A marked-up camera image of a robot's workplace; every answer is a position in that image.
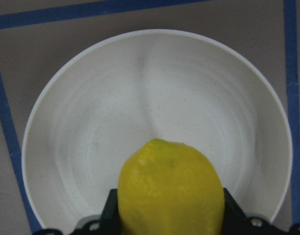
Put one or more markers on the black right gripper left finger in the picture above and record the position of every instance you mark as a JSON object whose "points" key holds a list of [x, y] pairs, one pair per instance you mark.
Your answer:
{"points": [[108, 223]]}

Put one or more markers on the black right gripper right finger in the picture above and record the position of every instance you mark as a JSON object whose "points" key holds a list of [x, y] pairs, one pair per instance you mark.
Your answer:
{"points": [[236, 222]]}

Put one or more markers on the yellow lemon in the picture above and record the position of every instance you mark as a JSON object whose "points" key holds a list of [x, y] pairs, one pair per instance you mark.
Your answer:
{"points": [[169, 188]]}

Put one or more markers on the cream round plate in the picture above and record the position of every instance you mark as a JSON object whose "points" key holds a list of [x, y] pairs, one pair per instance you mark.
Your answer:
{"points": [[118, 94]]}

